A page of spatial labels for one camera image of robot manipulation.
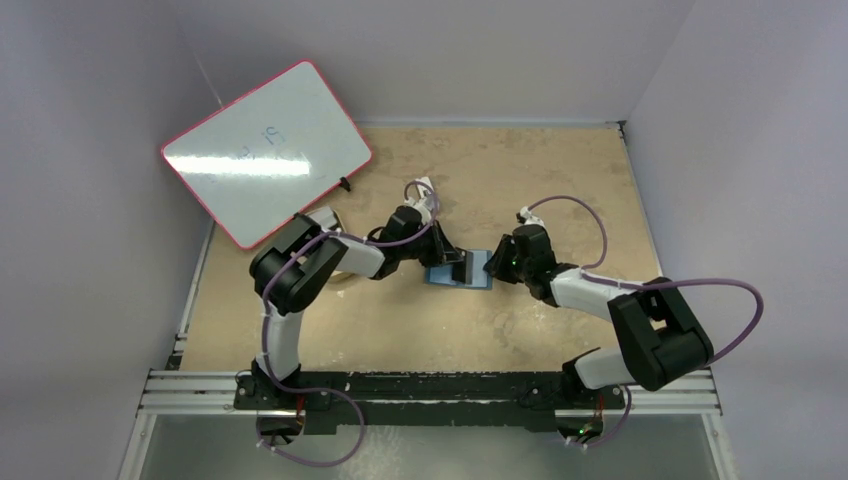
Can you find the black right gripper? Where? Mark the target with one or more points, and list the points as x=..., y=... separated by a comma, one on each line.
x=501, y=254

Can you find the blue card holder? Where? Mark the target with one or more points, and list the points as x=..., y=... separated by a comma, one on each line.
x=441, y=276

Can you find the aluminium frame rail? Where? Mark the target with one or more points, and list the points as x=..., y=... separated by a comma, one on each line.
x=212, y=393

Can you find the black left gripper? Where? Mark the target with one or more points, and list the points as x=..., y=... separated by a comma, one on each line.
x=441, y=251

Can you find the white whiteboard eraser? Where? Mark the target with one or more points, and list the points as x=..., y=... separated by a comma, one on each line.
x=426, y=190

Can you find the gold oval tin tray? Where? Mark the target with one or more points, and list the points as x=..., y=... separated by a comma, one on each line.
x=338, y=275

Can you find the black mounting base plate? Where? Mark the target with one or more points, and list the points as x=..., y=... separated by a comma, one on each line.
x=320, y=402

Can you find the pink framed whiteboard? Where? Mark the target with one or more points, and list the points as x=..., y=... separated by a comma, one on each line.
x=269, y=154

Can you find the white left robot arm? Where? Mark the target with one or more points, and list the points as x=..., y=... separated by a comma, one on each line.
x=290, y=274

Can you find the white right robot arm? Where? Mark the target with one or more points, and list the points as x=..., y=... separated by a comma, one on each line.
x=659, y=339

